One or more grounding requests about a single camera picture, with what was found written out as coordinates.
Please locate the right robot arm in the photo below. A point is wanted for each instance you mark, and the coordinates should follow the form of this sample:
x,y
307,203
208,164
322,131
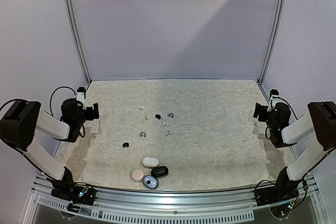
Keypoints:
x,y
319,122

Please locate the white charging case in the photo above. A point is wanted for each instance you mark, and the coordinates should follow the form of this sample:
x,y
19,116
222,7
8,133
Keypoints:
x,y
150,162

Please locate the purple charging case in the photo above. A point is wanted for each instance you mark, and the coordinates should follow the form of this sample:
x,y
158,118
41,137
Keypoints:
x,y
150,182

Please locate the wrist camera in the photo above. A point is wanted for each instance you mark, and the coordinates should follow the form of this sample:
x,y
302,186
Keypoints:
x,y
273,99
81,94

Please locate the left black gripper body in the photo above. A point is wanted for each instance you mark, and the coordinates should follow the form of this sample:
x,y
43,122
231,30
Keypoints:
x,y
90,116

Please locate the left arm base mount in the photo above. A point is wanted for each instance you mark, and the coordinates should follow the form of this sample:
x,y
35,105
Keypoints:
x,y
77,193

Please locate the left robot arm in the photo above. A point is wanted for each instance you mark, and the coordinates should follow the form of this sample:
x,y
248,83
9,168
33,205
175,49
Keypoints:
x,y
24,118

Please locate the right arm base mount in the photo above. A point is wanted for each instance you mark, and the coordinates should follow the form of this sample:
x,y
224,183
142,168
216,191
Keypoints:
x,y
268,195

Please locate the black charging case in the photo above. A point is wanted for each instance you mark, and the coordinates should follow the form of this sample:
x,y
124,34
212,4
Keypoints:
x,y
160,171

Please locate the right aluminium frame post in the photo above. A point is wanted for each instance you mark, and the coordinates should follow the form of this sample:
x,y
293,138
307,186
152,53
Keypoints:
x,y
272,40

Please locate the aluminium front rail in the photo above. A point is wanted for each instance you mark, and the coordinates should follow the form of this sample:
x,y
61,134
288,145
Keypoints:
x,y
152,206

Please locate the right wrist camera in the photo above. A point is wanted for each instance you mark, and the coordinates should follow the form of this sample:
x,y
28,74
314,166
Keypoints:
x,y
273,99

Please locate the pink charging case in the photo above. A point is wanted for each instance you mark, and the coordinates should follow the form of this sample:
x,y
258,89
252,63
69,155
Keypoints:
x,y
137,175

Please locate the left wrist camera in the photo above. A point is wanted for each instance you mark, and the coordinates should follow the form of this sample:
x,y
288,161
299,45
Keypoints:
x,y
81,94

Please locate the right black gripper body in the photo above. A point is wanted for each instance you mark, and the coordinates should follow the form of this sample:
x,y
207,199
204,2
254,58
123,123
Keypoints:
x,y
260,111

